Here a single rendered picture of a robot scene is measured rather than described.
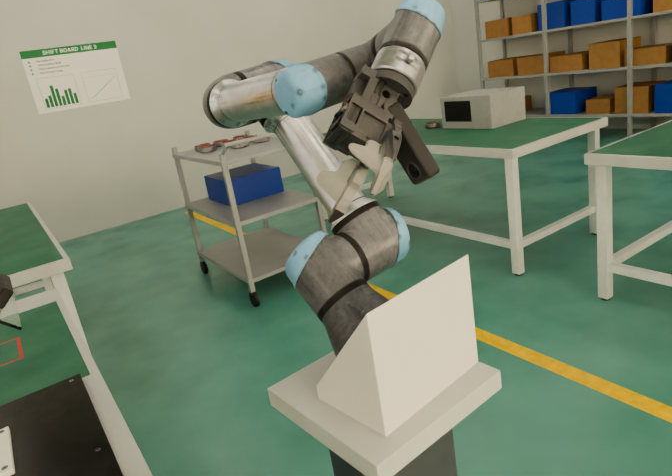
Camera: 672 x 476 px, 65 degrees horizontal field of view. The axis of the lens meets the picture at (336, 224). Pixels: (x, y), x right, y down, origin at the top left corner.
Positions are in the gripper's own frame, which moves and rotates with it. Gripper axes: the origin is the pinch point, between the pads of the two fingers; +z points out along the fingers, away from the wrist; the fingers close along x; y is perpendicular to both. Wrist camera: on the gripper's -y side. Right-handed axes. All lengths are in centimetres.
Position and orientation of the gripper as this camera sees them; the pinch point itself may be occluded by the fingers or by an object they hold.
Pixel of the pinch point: (353, 213)
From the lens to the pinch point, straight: 69.4
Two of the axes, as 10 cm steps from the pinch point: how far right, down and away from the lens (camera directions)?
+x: 3.5, -2.2, -9.1
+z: -3.7, 8.6, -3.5
